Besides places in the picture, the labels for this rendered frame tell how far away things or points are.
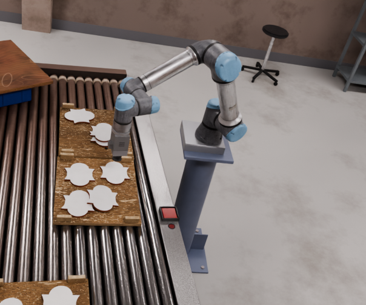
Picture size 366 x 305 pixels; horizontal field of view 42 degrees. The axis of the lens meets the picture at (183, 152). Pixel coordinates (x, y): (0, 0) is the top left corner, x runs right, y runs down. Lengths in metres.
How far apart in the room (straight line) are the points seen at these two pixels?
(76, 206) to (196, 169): 0.86
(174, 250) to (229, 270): 1.27
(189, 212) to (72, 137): 0.87
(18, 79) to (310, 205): 2.41
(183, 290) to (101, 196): 0.53
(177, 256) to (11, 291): 0.62
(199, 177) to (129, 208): 0.72
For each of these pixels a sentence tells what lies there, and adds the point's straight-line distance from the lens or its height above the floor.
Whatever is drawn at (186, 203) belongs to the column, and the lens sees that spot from 2.76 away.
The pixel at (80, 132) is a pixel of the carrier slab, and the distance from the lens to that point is 2.38.
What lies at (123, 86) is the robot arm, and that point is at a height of 1.30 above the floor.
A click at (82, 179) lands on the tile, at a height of 0.95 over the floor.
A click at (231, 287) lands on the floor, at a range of 3.07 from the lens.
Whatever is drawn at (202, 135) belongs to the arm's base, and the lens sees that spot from 2.49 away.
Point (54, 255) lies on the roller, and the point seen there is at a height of 0.92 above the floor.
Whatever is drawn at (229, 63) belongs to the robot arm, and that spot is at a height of 1.49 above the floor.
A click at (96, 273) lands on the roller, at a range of 1.79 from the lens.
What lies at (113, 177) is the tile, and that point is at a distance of 2.12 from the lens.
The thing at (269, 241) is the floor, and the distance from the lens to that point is 3.44.
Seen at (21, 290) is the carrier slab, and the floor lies 0.94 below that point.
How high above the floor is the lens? 2.33
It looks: 36 degrees down
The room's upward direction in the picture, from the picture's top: 14 degrees clockwise
